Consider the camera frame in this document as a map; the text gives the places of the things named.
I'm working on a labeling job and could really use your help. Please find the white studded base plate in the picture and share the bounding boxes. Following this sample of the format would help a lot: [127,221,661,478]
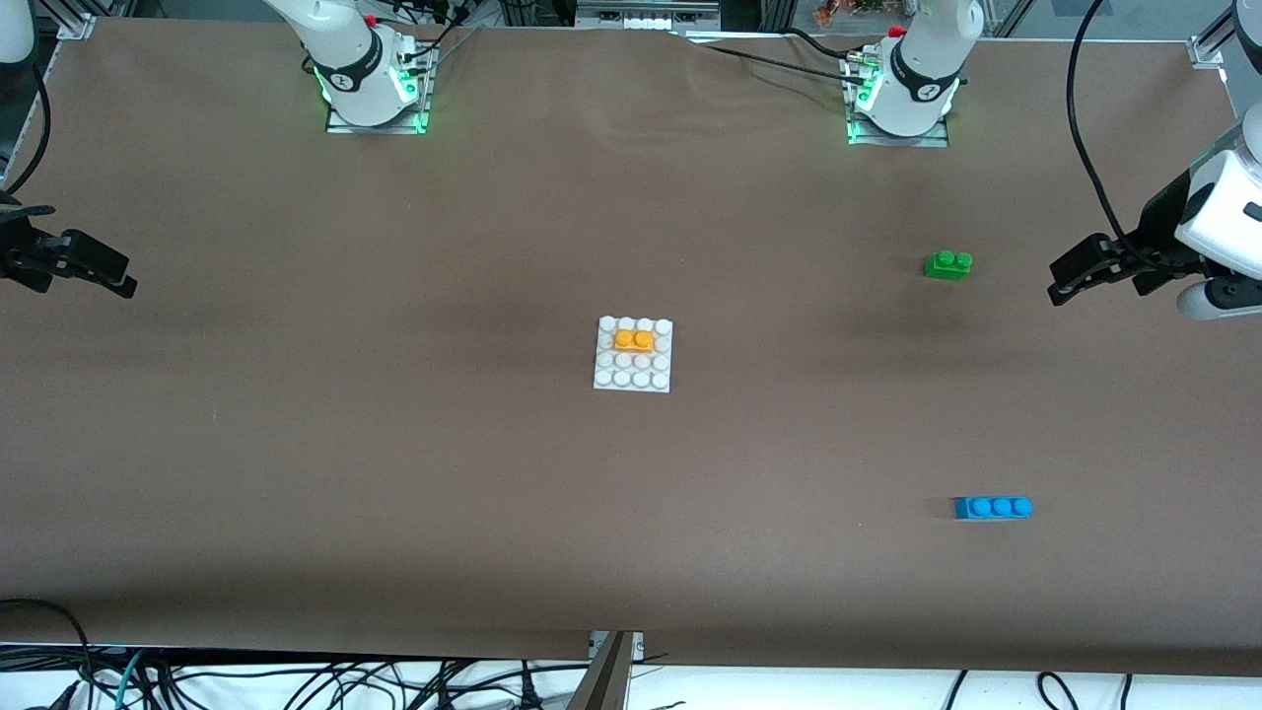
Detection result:
[593,316,675,394]

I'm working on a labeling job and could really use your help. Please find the blue three-stud block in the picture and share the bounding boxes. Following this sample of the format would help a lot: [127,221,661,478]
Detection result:
[953,495,1034,521]

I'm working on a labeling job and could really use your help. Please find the orange colourful background object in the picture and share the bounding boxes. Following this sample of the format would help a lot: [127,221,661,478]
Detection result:
[813,0,888,28]

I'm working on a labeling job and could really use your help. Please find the grey background device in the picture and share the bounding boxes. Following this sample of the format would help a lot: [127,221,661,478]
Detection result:
[575,0,723,33]

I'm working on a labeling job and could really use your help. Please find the brown paper table cover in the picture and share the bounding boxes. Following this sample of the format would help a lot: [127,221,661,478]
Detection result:
[0,18,1262,677]

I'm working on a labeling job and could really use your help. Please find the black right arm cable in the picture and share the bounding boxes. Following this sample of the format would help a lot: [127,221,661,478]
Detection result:
[0,67,54,213]

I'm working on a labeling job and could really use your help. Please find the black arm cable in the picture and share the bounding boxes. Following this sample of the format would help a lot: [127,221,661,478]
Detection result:
[0,67,54,213]
[1067,0,1130,246]

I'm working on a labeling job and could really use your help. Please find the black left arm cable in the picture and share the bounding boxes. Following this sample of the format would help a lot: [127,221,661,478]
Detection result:
[1067,0,1130,246]

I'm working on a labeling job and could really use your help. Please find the aluminium frame profile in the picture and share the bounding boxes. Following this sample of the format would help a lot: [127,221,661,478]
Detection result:
[564,631,644,710]
[39,0,134,40]
[1188,0,1262,70]

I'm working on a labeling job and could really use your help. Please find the black base cable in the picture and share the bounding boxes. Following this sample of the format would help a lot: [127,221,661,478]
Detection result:
[784,28,857,60]
[394,0,484,65]
[680,35,869,78]

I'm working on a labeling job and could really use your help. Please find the teal floor cable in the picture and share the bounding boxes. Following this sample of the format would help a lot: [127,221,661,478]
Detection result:
[113,649,147,710]

